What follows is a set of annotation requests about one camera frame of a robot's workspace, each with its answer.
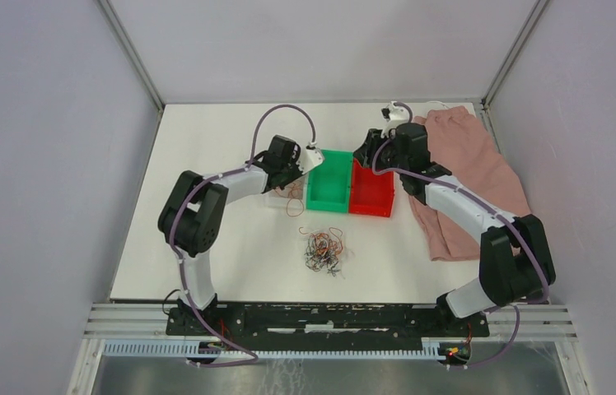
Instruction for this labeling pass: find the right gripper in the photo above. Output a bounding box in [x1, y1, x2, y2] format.
[352, 128, 408, 174]

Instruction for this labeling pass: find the orange cable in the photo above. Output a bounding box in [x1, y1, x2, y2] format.
[273, 182, 306, 217]

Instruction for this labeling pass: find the cable bundle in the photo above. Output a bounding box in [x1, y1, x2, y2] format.
[297, 226, 354, 277]

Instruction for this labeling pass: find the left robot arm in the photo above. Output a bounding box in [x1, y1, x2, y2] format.
[157, 135, 324, 335]

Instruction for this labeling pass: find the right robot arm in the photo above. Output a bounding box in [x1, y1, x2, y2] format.
[353, 123, 556, 336]

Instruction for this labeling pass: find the clear plastic bin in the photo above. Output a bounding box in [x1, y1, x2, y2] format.
[264, 180, 306, 216]

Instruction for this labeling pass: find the red plastic bin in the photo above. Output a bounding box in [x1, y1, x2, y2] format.
[348, 160, 394, 217]

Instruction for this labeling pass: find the green plastic bin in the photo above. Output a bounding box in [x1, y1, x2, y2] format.
[305, 150, 353, 213]

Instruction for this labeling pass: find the pink cloth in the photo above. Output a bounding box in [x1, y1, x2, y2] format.
[408, 106, 531, 262]

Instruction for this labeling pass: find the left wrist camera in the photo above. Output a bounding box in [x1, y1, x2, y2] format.
[297, 144, 324, 174]

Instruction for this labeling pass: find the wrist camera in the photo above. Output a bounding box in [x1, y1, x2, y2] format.
[297, 144, 324, 174]
[381, 101, 413, 138]

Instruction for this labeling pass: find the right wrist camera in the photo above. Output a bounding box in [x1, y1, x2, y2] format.
[381, 101, 413, 138]

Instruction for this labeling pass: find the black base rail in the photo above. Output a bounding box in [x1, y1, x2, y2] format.
[166, 300, 490, 353]

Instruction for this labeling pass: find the white toothed cable duct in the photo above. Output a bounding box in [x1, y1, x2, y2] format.
[103, 339, 445, 361]

